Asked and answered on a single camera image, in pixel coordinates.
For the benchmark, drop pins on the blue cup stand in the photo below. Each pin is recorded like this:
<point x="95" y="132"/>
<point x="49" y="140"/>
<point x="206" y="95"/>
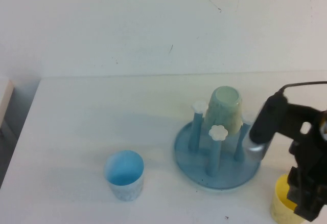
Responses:
<point x="224" y="175"/>

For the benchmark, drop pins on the beige box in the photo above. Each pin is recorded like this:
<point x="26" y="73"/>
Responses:
<point x="5" y="98"/>

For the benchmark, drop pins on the pale green cup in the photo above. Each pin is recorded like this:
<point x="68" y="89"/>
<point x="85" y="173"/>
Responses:
<point x="224" y="116"/>

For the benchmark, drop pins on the yellow cup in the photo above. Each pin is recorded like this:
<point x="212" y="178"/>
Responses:
<point x="278" y="203"/>

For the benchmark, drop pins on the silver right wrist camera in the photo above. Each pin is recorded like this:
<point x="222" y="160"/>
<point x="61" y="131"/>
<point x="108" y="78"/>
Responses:
<point x="268" y="121"/>

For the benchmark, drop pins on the blue speckled cup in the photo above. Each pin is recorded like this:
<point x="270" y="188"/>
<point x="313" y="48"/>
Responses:
<point x="125" y="190"/>

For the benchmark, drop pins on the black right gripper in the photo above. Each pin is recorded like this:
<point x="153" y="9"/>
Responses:
<point x="314" y="155"/>

